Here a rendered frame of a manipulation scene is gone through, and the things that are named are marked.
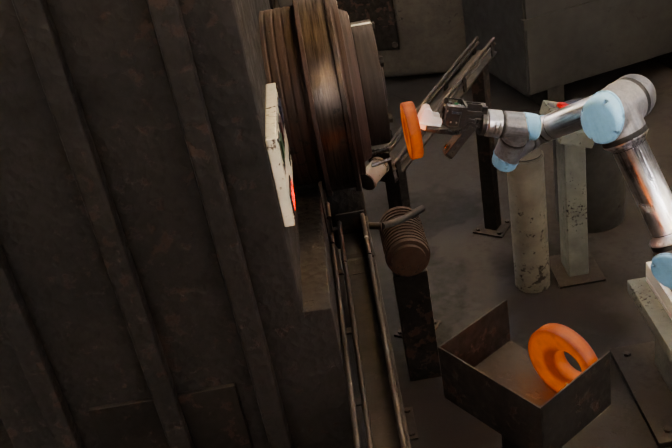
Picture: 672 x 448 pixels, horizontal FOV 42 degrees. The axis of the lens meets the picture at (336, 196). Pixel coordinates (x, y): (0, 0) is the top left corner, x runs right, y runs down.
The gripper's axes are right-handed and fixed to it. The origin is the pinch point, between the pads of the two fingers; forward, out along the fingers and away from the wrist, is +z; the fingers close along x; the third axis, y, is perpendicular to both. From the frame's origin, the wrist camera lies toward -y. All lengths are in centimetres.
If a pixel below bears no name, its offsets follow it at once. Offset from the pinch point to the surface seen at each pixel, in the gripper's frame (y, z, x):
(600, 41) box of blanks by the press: -19, -119, -171
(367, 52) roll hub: 32, 21, 42
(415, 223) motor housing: -31.8, -6.7, -2.1
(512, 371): -23, -14, 76
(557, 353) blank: -13, -19, 83
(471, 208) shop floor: -71, -50, -91
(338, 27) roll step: 37, 28, 43
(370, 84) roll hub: 26, 20, 46
